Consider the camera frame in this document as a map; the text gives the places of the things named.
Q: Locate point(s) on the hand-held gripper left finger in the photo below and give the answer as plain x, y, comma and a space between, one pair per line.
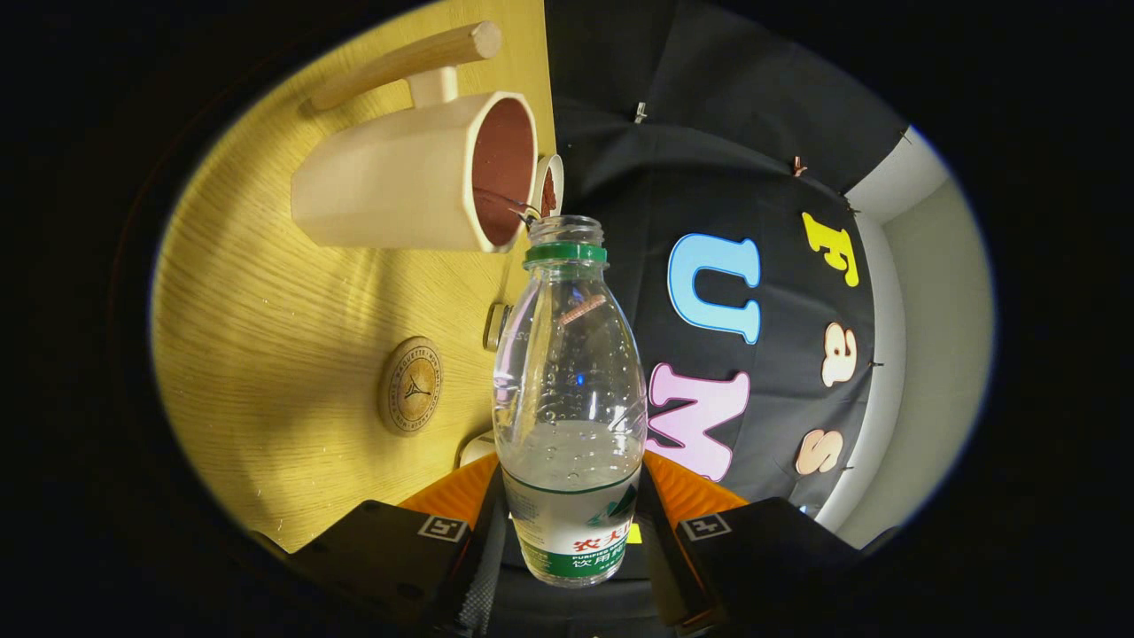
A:
483, 585

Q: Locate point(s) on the wooden table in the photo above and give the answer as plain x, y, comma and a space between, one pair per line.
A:
266, 354

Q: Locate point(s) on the striped straw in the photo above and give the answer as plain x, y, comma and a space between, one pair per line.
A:
582, 309

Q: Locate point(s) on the black backdrop cloth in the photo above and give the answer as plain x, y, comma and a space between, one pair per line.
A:
709, 133

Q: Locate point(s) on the clear plastic juice bottle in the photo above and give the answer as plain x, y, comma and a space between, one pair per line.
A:
567, 381

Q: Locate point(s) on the white toaster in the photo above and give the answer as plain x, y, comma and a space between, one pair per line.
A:
478, 450

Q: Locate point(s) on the round wooden coaster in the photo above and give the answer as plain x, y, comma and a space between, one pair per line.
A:
409, 387

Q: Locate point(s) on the brown sausage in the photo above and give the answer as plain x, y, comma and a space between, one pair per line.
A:
548, 190

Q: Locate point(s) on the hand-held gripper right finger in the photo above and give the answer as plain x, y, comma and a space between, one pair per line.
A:
660, 567

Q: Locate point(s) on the small white plate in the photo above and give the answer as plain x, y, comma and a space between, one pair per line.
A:
539, 182

